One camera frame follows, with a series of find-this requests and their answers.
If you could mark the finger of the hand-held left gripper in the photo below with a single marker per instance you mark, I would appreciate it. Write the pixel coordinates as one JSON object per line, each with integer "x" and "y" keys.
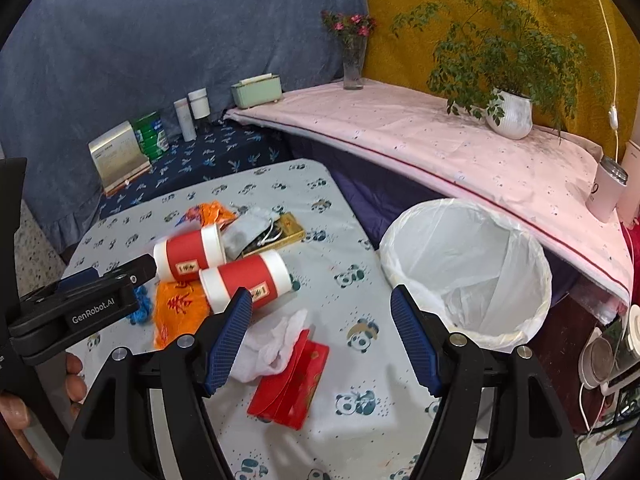
{"x": 95, "y": 312}
{"x": 79, "y": 278}

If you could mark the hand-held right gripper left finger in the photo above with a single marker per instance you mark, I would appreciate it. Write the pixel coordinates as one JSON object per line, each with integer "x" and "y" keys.
{"x": 229, "y": 347}

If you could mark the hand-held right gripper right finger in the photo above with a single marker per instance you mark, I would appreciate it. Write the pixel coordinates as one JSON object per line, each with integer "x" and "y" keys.
{"x": 416, "y": 347}

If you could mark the orange bag with red print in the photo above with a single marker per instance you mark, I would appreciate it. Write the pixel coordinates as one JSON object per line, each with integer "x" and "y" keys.
{"x": 177, "y": 310}

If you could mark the red and white paper cup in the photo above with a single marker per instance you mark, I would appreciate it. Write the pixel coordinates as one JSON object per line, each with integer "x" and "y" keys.
{"x": 185, "y": 255}
{"x": 255, "y": 275}

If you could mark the bin with white plastic liner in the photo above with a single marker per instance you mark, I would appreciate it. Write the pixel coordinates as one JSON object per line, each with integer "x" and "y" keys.
{"x": 440, "y": 240}

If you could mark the grey pouch with silver ribbon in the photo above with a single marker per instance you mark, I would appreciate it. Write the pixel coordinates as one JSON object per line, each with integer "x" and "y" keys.
{"x": 242, "y": 232}

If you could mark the person's left hand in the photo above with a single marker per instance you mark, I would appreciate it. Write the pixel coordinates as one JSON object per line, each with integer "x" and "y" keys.
{"x": 75, "y": 380}

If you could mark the crumpled white tissue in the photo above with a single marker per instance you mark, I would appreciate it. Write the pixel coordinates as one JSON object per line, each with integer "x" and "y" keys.
{"x": 275, "y": 345}

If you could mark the red envelope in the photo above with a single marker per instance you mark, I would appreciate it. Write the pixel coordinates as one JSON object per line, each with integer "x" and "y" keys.
{"x": 292, "y": 390}

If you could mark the gold book box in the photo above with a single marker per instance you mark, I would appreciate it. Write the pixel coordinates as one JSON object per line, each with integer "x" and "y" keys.
{"x": 116, "y": 157}

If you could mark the panda printed tablecloth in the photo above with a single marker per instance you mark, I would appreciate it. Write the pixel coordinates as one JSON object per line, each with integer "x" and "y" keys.
{"x": 325, "y": 260}

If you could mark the gold flat box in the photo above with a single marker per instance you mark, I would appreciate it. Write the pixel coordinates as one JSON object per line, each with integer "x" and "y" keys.
{"x": 287, "y": 230}

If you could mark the dark red cloth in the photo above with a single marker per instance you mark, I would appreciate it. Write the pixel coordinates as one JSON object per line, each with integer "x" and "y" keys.
{"x": 565, "y": 340}

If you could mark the green tin can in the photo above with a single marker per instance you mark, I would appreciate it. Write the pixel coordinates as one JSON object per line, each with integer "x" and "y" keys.
{"x": 150, "y": 135}

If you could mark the purple cloth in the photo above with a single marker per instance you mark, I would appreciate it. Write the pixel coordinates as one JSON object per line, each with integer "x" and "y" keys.
{"x": 360, "y": 185}

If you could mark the navy printed cloth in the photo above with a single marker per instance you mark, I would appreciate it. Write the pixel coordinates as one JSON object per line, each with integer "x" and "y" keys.
{"x": 210, "y": 157}

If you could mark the small white electric pot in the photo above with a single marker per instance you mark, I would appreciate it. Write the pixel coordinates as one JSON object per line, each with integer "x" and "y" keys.
{"x": 597, "y": 360}

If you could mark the slim white bottle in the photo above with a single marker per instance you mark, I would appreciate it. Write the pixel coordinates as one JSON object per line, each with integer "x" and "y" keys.
{"x": 185, "y": 122}

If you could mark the pink printed cloth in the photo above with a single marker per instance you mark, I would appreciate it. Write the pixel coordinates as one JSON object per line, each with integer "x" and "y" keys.
{"x": 425, "y": 145}

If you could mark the blue-grey hanging cloth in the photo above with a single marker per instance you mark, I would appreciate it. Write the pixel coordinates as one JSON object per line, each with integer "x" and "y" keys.
{"x": 150, "y": 60}

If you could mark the white jar with dark base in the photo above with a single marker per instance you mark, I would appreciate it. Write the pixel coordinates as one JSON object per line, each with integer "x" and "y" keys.
{"x": 198, "y": 102}

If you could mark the white round lid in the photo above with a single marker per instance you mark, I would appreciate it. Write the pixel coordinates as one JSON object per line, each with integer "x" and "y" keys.
{"x": 635, "y": 327}

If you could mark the pink thermos cup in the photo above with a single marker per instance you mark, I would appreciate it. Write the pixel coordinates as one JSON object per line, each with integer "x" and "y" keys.
{"x": 605, "y": 192}

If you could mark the green plant in white pot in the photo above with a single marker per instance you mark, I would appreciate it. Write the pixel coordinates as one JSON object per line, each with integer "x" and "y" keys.
{"x": 510, "y": 112}

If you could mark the pale green tissue box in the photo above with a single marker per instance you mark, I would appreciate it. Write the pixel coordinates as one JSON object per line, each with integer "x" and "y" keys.
{"x": 256, "y": 92}

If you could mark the pink electric kettle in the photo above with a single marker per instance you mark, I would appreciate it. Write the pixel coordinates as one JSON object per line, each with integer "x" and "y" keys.
{"x": 631, "y": 180}

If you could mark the glass vase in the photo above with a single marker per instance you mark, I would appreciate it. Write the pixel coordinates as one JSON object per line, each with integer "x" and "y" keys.
{"x": 353, "y": 72}

